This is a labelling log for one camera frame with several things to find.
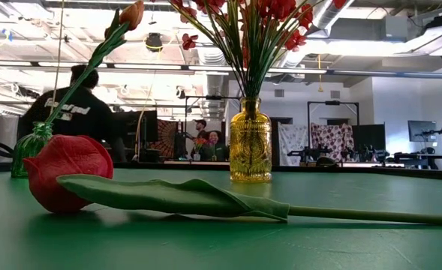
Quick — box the corrugated silver air duct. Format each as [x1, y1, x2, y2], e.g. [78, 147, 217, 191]
[188, 0, 232, 119]

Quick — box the black gantry frame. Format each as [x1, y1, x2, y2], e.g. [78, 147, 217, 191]
[175, 85, 241, 121]
[306, 99, 360, 151]

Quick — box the yellow glass vase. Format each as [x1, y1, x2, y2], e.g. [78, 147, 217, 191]
[229, 97, 272, 184]

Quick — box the smooth silver air duct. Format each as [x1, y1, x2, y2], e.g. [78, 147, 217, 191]
[280, 0, 356, 71]

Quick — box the floral patterned cloth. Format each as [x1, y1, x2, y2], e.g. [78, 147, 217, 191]
[310, 122, 356, 163]

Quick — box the grey curtain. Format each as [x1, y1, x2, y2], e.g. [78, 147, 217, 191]
[0, 115, 21, 163]

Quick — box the distant desk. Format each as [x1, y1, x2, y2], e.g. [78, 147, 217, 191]
[392, 151, 442, 170]

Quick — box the long ceiling light rail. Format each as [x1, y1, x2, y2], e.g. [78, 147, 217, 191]
[0, 59, 442, 80]

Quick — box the distant flower bouquet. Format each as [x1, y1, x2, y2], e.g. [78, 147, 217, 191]
[192, 136, 208, 155]

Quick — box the red artificial tulip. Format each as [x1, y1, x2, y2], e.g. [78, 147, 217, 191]
[22, 133, 442, 228]

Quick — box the yellow hanging cord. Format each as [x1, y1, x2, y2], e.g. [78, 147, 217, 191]
[49, 0, 65, 117]
[134, 33, 169, 161]

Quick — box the person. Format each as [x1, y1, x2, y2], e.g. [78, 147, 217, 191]
[192, 118, 210, 151]
[203, 130, 230, 162]
[17, 64, 128, 163]

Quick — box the mandala tapestry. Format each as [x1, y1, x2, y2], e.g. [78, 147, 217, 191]
[157, 119, 180, 151]

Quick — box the red small-flower bunch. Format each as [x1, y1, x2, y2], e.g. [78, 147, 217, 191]
[239, 0, 347, 101]
[167, 0, 251, 101]

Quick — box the white patterned cloth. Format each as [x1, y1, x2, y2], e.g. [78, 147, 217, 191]
[278, 123, 311, 166]

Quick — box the black ceiling dome camera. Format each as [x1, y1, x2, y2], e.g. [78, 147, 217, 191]
[144, 32, 164, 53]

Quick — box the black partition panel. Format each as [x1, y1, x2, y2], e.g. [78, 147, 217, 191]
[351, 123, 386, 153]

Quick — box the green table mat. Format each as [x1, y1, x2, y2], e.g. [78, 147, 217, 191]
[0, 168, 442, 270]

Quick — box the green glass vase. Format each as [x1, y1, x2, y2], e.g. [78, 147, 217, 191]
[10, 121, 56, 179]

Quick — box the dark desk monitor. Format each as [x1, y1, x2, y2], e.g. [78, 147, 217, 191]
[407, 119, 438, 143]

